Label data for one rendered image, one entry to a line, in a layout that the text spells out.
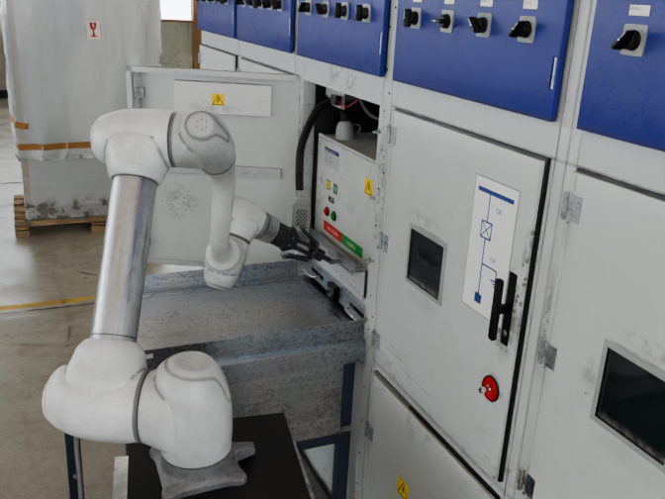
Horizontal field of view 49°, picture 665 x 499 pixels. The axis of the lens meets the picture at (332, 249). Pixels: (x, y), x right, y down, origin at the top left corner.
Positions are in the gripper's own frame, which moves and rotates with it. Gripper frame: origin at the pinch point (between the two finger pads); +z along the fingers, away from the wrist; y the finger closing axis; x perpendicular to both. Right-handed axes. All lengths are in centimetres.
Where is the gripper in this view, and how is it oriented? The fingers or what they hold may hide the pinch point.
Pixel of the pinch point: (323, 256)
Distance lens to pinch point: 242.8
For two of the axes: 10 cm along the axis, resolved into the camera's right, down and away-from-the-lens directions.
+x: 4.0, 3.2, -8.6
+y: -5.0, 8.6, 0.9
